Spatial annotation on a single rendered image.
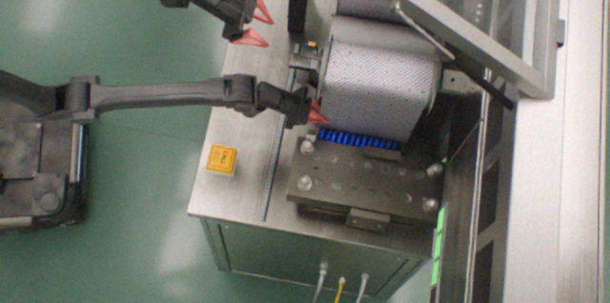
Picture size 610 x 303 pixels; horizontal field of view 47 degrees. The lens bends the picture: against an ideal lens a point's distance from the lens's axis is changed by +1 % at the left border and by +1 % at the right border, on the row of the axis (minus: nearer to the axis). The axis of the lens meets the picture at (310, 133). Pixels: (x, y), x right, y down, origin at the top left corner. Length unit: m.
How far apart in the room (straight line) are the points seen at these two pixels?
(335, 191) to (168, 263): 1.17
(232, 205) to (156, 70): 1.30
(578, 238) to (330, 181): 0.64
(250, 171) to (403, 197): 0.42
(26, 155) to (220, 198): 1.05
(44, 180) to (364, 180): 1.30
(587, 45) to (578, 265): 0.47
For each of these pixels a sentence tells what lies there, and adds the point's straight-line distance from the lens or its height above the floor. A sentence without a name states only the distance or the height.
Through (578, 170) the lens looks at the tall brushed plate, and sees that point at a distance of 1.46.
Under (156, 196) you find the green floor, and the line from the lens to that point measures 2.86.
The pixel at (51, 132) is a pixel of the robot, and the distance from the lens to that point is 2.77.
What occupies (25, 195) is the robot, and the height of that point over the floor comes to 0.24.
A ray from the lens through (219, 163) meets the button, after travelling 1.89.
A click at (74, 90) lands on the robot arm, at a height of 1.20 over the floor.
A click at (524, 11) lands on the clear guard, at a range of 1.25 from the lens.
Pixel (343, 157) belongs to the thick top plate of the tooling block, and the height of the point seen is 1.03.
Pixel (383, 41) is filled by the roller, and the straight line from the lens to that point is 1.71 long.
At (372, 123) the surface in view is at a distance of 1.74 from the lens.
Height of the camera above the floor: 2.71
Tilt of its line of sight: 68 degrees down
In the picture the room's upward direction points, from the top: 9 degrees clockwise
